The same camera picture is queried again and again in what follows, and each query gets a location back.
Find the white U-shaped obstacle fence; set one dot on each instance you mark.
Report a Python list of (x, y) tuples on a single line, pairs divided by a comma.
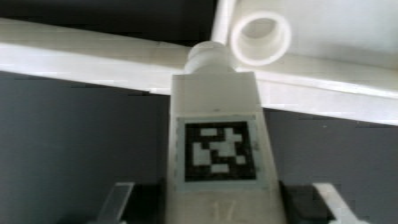
[(302, 84)]

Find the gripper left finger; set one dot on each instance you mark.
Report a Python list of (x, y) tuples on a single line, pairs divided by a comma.
[(114, 206)]

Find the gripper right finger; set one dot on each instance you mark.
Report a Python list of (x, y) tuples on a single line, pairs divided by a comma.
[(336, 205)]

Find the white square table top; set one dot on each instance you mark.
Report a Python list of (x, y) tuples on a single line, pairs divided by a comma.
[(336, 31)]

